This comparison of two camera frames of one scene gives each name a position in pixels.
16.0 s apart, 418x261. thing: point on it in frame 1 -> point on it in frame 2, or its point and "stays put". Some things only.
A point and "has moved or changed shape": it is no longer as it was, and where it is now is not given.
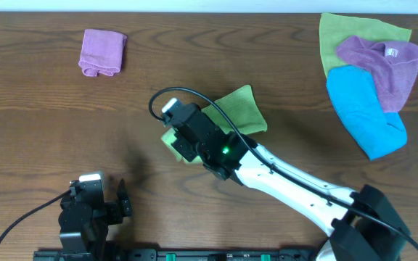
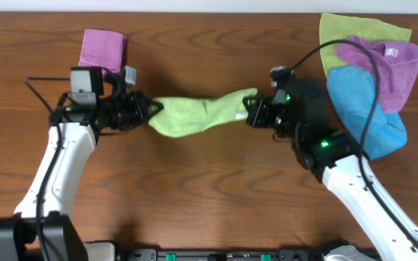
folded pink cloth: [101, 52] stays put
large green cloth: [334, 29] stays put
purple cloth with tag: [395, 67] stays put
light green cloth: [240, 113] has moved or changed shape
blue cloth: [355, 97] stays put
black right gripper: [183, 149] -> [263, 105]
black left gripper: [73, 197] -> [136, 98]
